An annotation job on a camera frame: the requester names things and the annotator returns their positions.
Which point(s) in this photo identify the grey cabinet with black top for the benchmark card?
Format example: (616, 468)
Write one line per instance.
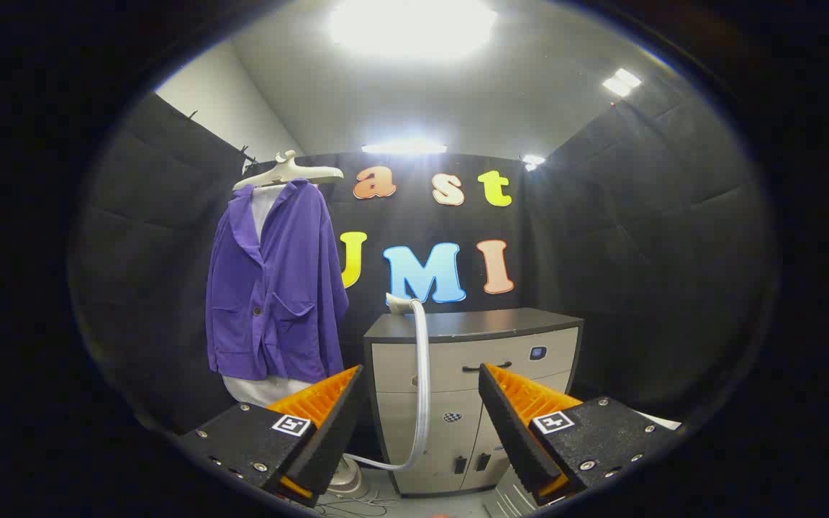
(450, 360)

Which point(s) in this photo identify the square ceiling light panel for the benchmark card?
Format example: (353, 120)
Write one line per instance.
(622, 81)

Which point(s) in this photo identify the white garment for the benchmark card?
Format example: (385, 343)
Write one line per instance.
(263, 391)

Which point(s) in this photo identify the long ceiling light strip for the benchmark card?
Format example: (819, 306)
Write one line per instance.
(404, 147)

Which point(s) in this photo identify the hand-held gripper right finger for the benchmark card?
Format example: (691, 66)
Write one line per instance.
(512, 439)

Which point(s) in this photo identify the white clothes hanger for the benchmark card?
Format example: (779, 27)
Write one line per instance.
(299, 173)

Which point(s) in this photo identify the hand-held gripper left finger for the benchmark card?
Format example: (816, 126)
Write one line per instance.
(332, 439)

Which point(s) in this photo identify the large round ceiling light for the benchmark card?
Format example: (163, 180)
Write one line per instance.
(411, 25)

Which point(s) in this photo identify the small ceiling light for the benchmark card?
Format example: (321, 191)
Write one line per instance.
(532, 160)

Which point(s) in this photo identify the white garment steamer base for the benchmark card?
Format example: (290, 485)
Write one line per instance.
(348, 478)

